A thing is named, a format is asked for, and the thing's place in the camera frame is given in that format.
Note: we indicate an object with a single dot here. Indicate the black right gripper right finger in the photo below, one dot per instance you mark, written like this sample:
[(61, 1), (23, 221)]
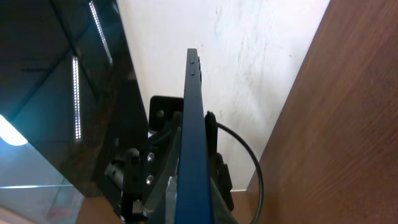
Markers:
[(222, 214)]

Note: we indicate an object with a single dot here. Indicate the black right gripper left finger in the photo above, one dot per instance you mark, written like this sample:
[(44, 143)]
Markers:
[(70, 109)]

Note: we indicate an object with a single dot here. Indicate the blue Galaxy smartphone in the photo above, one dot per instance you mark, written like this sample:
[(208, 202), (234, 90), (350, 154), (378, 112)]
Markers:
[(193, 203)]

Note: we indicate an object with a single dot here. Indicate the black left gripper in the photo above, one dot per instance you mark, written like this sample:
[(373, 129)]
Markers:
[(139, 178)]

